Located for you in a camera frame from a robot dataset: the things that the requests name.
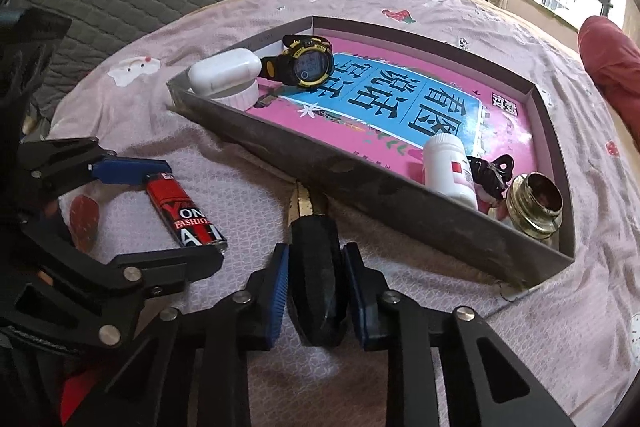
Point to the red lighter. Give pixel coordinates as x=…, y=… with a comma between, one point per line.
x=180, y=207

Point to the red quilted blanket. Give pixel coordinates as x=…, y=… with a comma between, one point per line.
x=615, y=67

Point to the brass knob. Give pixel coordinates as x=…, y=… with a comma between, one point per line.
x=530, y=202

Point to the pink printed blanket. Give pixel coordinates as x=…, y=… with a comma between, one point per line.
x=590, y=257

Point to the white earbud case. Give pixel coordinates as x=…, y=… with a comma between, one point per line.
x=225, y=67

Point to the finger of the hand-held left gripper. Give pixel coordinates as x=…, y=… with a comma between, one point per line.
x=165, y=264
x=130, y=171

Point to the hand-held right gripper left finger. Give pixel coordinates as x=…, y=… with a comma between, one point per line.
x=276, y=302

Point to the pink and blue book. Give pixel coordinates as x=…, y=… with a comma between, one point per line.
x=400, y=107

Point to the black and yellow wristwatch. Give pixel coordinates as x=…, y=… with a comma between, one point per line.
x=305, y=64

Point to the white ribbed jar lid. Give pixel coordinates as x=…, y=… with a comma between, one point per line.
x=242, y=98

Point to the white pill bottle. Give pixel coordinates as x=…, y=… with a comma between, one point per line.
x=445, y=167

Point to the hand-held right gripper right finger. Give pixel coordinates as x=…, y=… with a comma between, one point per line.
x=357, y=302

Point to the grey shallow cardboard box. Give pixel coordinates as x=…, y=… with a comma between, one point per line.
x=350, y=187

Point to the black hair clip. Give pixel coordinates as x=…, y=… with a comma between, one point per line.
x=487, y=179

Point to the black case with gold tip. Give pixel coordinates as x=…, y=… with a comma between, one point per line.
x=317, y=277

